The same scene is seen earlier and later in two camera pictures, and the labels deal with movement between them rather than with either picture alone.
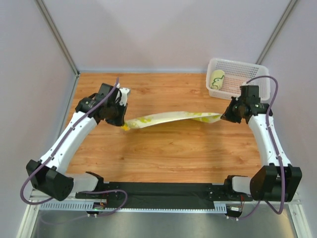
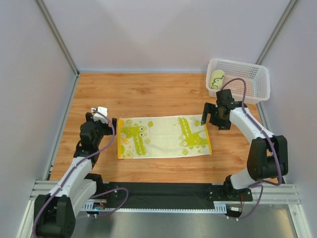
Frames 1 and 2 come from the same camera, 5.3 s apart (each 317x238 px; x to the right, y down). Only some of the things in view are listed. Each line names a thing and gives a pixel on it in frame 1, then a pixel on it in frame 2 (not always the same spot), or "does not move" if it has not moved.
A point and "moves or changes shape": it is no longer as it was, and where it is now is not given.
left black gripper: x=119 y=115 to x=109 y=127
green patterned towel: x=217 y=78 does not move
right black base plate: x=225 y=193 does not move
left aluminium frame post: x=58 y=35 does not move
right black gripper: x=229 y=113 to x=213 y=115
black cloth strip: x=166 y=195 does not move
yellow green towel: x=140 y=121 moves or changes shape
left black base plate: x=116 y=195 does not move
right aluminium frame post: x=292 y=4 does not move
